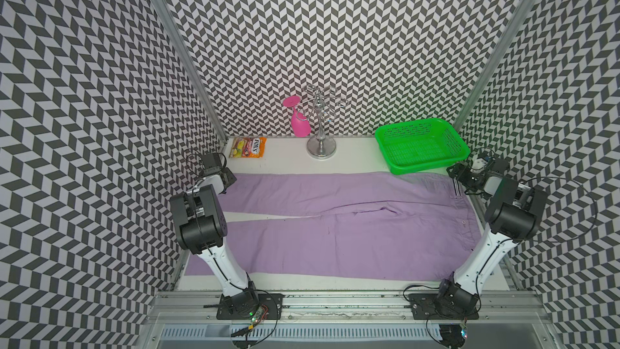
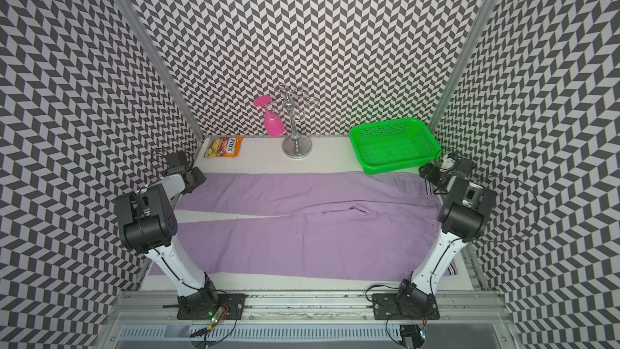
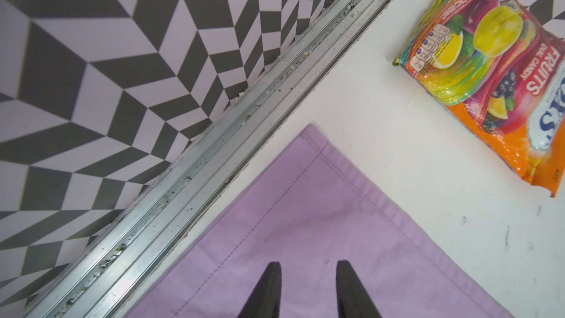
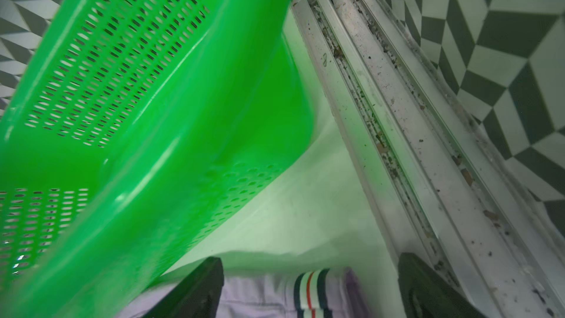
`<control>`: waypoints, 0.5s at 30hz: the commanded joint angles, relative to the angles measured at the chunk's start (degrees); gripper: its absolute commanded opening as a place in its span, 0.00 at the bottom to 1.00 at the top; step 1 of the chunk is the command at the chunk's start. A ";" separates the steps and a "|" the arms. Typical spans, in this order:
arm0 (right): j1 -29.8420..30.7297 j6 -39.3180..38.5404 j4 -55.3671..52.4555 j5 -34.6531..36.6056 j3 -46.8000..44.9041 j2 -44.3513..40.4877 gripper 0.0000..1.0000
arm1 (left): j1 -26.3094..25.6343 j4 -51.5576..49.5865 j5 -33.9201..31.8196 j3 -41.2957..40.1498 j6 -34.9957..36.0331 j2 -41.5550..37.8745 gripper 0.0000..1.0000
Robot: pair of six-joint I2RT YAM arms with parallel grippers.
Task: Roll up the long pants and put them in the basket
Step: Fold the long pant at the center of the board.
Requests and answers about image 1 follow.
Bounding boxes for orange candy bag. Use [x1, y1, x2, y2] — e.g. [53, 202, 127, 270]
[229, 137, 266, 158]

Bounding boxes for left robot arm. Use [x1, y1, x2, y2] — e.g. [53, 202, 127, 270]
[170, 153, 258, 308]

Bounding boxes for purple long pants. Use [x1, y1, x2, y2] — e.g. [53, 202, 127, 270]
[184, 171, 481, 282]

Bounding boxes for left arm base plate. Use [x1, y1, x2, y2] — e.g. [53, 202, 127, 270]
[216, 291, 284, 321]

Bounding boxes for pink plastic goblet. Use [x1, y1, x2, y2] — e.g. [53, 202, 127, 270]
[283, 95, 312, 137]

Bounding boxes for green plastic basket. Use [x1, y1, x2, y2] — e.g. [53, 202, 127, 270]
[375, 118, 471, 175]

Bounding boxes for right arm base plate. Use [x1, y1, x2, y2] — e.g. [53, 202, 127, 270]
[408, 292, 480, 321]

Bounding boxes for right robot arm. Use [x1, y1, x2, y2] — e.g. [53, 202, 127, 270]
[434, 152, 548, 319]

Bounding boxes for aluminium front rail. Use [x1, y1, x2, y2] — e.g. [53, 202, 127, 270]
[145, 290, 552, 324]

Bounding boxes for chrome cup holder stand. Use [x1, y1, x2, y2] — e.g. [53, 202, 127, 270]
[305, 85, 347, 160]

